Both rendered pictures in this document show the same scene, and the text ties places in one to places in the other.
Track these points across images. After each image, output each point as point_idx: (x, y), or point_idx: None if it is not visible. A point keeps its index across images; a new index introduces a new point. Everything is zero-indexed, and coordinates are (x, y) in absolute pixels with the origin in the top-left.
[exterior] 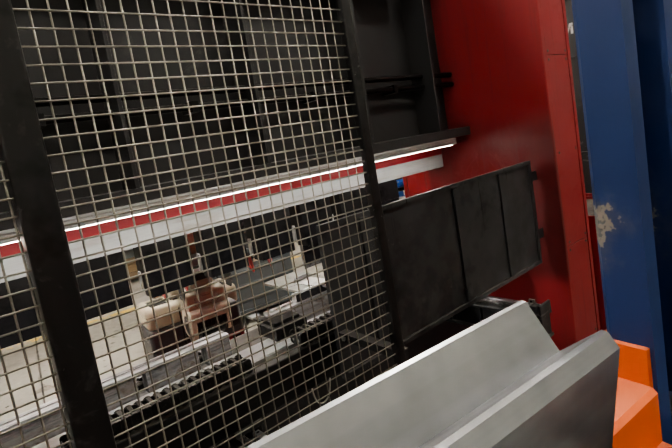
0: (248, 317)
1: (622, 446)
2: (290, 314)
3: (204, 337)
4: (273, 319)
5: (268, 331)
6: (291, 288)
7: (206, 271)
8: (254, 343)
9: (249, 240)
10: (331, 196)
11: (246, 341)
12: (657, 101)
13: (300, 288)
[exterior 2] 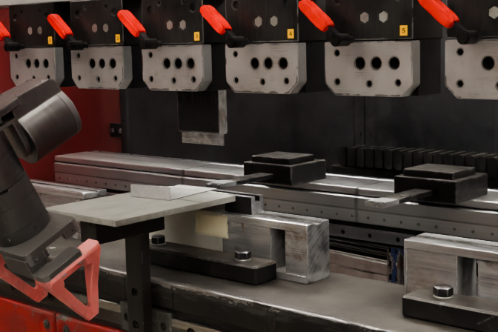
0: (388, 204)
1: None
2: (433, 164)
3: (446, 244)
4: (455, 168)
5: (476, 183)
6: (207, 199)
7: (427, 81)
8: (344, 290)
9: (304, 45)
10: (135, 2)
11: (330, 297)
12: None
13: (217, 195)
